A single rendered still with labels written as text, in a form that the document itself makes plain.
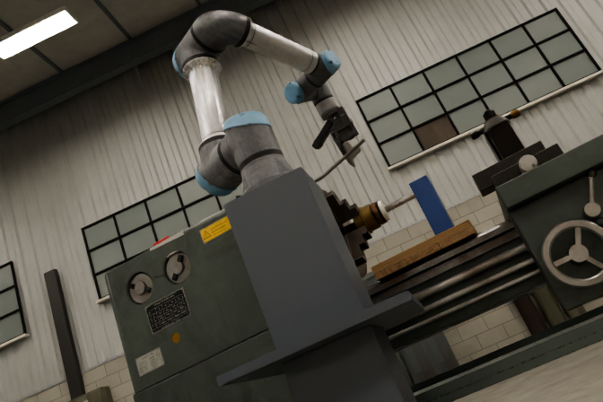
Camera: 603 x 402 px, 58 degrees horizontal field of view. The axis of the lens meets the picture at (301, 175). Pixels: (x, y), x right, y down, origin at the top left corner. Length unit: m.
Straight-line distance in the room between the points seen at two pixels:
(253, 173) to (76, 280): 8.93
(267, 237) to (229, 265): 0.48
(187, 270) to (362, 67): 8.16
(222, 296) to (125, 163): 8.65
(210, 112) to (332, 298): 0.65
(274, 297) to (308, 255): 0.11
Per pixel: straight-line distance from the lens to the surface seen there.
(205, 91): 1.58
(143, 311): 1.83
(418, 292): 1.56
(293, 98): 1.85
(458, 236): 1.54
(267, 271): 1.19
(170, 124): 10.14
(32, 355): 10.41
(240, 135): 1.34
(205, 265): 1.70
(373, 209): 1.74
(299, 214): 1.19
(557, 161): 1.44
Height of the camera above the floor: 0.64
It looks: 21 degrees up
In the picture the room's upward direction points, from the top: 24 degrees counter-clockwise
